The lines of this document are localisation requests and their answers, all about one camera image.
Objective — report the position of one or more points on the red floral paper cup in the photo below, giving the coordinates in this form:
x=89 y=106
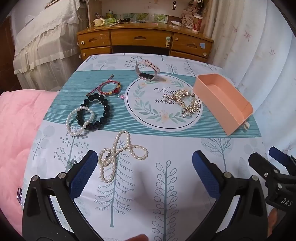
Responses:
x=197 y=23

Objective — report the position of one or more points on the floral paper bag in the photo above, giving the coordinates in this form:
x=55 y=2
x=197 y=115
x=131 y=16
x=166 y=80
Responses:
x=187 y=18

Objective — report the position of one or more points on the dark wooden cabinet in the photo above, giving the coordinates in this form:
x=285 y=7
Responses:
x=9 y=58

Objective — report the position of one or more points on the wooden desk shelf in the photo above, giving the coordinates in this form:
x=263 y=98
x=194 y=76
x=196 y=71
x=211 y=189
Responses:
x=94 y=9

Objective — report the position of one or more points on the cream mug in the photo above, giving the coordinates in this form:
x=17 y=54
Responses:
x=99 y=22

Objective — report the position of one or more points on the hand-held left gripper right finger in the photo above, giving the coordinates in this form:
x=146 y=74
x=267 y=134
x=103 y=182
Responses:
x=205 y=171

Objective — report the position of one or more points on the wooden desk with drawers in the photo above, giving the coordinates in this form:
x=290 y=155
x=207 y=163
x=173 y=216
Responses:
x=138 y=37

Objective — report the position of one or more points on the white tube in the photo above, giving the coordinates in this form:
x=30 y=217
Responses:
x=177 y=23

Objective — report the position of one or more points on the pink smart watch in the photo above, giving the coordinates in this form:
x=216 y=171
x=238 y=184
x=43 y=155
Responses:
x=148 y=75

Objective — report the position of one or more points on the pink cardboard box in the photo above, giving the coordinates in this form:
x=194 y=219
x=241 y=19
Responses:
x=231 y=109

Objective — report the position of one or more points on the white lace cloth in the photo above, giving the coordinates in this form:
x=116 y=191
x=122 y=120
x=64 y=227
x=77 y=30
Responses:
x=46 y=41

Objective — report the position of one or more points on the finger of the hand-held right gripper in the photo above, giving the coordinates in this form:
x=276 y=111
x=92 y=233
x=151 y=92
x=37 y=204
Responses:
x=262 y=164
x=276 y=152

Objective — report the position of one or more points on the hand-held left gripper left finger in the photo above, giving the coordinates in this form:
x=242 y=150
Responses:
x=84 y=171

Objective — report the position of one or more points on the purple shiny object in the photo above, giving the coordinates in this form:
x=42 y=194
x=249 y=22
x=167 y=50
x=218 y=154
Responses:
x=20 y=195

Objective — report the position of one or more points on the pink blanket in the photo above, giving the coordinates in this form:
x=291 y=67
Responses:
x=16 y=139

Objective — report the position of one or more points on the blue sticker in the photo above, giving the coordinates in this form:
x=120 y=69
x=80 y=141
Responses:
x=202 y=45

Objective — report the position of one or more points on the white leaf print curtain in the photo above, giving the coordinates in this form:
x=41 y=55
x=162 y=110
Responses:
x=254 y=58

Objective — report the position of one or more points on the mint green drawer hook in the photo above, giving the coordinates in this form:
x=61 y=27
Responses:
x=168 y=41

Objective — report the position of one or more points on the gold ornate hair clip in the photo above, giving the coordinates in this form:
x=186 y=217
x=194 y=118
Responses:
x=188 y=102

